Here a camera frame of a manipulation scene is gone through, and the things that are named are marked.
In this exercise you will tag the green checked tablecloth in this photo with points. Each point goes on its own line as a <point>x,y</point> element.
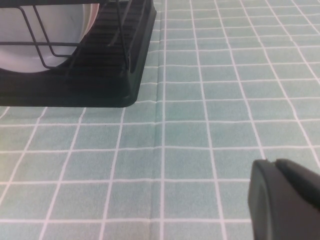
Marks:
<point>175,162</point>

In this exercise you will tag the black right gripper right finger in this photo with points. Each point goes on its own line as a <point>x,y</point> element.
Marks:
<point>302,175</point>

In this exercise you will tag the light grey plate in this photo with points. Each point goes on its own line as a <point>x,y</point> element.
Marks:
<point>20,30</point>

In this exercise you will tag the pink plate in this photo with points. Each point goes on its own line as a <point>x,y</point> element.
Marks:
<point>94,12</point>

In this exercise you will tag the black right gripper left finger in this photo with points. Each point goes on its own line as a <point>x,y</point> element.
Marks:
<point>287,212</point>

